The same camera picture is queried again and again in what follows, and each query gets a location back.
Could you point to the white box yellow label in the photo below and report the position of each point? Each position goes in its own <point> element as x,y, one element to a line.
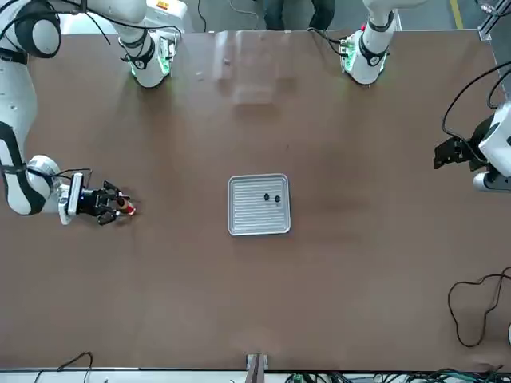
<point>167,8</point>

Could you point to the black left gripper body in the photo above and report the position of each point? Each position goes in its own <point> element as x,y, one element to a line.
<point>481,155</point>

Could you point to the ribbed silver metal tray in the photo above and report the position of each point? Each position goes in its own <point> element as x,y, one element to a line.
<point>247,217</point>

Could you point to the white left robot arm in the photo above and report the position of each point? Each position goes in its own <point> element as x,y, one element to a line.
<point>373,60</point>

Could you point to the orange oil bottle black nozzle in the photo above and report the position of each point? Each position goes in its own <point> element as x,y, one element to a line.
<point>128,207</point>

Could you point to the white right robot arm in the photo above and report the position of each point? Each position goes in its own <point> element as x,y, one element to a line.
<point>16,99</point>

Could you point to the aluminium frame post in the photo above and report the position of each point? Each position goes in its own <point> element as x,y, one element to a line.
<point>257,369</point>
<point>489,24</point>

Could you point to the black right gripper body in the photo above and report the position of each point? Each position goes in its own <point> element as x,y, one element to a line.
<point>91,202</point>

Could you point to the person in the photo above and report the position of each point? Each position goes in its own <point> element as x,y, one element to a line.
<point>275,14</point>

